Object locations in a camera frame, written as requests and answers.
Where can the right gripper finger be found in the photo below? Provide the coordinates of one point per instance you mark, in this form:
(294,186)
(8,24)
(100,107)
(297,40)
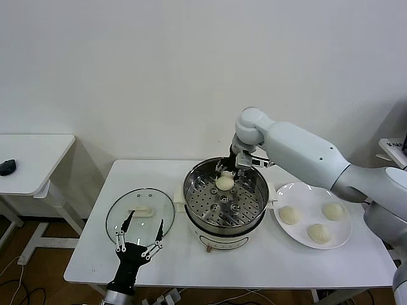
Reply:
(221,168)
(240,177)

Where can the white side table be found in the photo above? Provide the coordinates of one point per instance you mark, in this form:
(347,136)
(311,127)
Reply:
(31,159)

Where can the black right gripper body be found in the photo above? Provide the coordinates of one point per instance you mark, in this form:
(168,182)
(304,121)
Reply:
(232,160)

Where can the white round plate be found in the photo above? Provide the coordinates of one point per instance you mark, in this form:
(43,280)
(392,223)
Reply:
(295,235)

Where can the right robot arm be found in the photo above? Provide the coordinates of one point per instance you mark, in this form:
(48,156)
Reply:
(302,146)

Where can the white equipment stand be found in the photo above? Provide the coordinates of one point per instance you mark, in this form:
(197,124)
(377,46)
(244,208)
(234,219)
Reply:
(394,150)

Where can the black computer mouse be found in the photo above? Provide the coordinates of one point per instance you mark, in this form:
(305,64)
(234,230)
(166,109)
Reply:
(7,167)

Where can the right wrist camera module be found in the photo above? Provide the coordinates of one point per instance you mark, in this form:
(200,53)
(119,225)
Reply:
(251,162)

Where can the perforated steel steamer basket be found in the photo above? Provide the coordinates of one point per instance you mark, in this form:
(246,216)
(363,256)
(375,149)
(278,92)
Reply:
(248,203)

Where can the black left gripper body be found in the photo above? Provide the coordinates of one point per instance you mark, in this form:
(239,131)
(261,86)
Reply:
(128,257)

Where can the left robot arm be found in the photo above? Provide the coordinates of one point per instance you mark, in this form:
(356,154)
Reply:
(117,298)

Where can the round glass pot lid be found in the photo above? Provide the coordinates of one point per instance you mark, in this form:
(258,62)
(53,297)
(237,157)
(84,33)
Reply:
(144,211)

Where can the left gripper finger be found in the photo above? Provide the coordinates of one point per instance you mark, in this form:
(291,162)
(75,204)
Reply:
(159,233)
(127,222)

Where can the black screen edge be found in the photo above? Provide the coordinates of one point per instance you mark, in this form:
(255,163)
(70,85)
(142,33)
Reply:
(405,143)

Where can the white steamed baozi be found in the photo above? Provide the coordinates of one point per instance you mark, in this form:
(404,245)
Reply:
(289,215)
(224,182)
(319,233)
(333,211)

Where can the white floor power strip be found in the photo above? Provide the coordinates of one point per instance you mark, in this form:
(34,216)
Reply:
(168,297)

